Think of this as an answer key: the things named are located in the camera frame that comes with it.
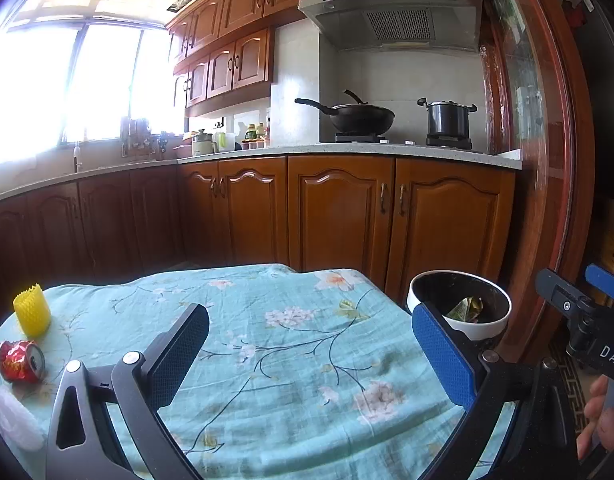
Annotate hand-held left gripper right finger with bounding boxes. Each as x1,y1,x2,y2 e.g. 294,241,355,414
411,301,588,480

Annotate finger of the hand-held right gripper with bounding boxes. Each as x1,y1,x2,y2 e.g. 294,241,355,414
534,268,595,321
584,262,614,303

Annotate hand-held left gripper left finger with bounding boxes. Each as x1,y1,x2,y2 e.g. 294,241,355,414
44,303,210,480

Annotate white trash bin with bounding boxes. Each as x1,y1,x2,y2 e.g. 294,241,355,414
407,270,512,343

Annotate gold snack wrapper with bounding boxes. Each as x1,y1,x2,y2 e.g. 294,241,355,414
444,296,484,323

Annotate white plastic wrapper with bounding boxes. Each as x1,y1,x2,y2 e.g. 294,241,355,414
0,387,46,452

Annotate person's right hand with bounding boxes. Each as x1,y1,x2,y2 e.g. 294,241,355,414
576,375,614,461

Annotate patterned floor mat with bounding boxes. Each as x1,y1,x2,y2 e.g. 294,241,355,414
547,340,588,431

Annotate teal floral tablecloth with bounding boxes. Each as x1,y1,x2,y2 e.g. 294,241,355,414
0,262,518,480

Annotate yellow foam fruit net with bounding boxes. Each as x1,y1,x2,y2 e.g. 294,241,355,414
13,284,52,338

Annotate crushed red drink can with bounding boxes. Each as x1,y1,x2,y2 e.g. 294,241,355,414
0,340,46,385

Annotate wooden base cabinets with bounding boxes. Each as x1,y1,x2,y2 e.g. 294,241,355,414
0,155,518,311

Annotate black stockpot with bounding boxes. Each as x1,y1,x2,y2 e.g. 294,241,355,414
417,97,478,140

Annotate white lidded electric pot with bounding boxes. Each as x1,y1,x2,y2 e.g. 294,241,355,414
191,129,220,157

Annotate gas stove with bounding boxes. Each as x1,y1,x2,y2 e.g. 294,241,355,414
319,131,488,153

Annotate utensil rack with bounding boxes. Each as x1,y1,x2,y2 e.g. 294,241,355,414
119,116,152,161

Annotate grey kitchen countertop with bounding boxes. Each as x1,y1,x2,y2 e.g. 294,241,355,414
0,142,523,206

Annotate group of condiment bottles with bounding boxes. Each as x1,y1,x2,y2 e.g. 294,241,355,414
241,119,272,151

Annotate black wok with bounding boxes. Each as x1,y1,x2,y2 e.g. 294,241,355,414
294,90,395,133

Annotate kitchen window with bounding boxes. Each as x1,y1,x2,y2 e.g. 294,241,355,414
0,15,188,171

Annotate steel range hood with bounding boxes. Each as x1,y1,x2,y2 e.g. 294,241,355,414
297,0,484,53

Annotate wooden upper cabinets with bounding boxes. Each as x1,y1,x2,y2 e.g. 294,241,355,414
164,0,478,111

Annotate wooden door frame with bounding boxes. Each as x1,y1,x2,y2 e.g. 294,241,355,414
477,0,595,366

